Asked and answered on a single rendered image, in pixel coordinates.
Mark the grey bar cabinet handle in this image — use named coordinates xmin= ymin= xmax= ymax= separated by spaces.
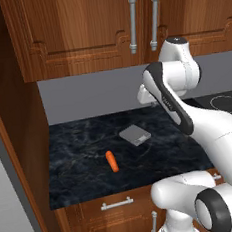
xmin=145 ymin=0 xmax=166 ymax=52
xmin=125 ymin=0 xmax=143 ymax=55

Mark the wooden drawer front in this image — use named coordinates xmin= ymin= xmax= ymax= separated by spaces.
xmin=61 ymin=184 xmax=160 ymax=231
xmin=207 ymin=167 xmax=227 ymax=187

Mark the orange carrot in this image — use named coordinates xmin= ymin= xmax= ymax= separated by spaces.
xmin=104 ymin=149 xmax=120 ymax=174

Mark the grey base cabinet handle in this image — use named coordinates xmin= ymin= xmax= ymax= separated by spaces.
xmin=148 ymin=209 xmax=160 ymax=232

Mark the black hob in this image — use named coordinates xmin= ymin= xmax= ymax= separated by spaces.
xmin=187 ymin=89 xmax=232 ymax=134

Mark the grey drawer handle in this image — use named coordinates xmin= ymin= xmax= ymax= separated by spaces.
xmin=211 ymin=171 xmax=223 ymax=182
xmin=99 ymin=195 xmax=136 ymax=212

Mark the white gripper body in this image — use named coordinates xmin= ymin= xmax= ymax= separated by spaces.
xmin=135 ymin=82 xmax=157 ymax=108

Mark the grey kitchen scale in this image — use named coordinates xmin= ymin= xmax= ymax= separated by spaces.
xmin=117 ymin=122 xmax=154 ymax=149

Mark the wooden wall cabinet door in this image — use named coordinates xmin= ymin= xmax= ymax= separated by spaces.
xmin=138 ymin=0 xmax=232 ymax=64
xmin=0 ymin=0 xmax=149 ymax=85

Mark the tall wooden side panel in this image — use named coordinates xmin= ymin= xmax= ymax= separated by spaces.
xmin=0 ymin=0 xmax=68 ymax=232

